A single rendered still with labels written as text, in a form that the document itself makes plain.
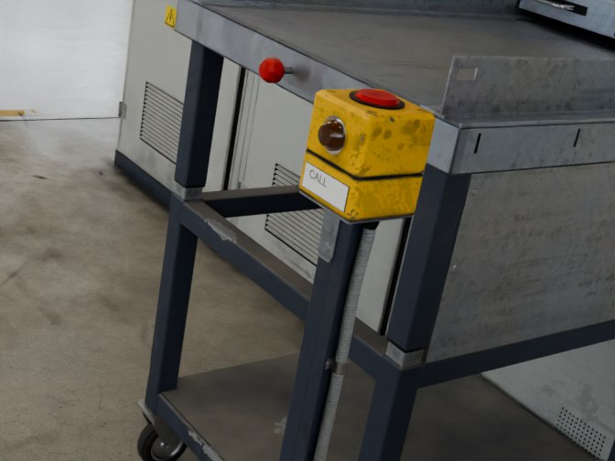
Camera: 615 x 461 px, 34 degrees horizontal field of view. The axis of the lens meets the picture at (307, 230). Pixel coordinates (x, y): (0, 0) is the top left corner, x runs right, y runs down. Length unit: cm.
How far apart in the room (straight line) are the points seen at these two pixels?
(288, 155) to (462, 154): 138
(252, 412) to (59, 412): 43
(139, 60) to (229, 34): 167
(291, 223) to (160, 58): 76
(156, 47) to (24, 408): 134
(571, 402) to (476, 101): 91
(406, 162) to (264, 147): 167
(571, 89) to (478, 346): 34
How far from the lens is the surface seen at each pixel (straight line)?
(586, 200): 134
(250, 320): 242
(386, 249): 219
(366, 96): 87
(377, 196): 87
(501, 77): 115
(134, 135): 314
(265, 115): 252
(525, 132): 116
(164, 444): 184
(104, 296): 244
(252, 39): 139
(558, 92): 124
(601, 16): 186
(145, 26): 306
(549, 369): 194
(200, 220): 156
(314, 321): 96
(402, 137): 87
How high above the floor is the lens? 111
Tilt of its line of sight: 22 degrees down
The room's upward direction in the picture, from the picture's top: 11 degrees clockwise
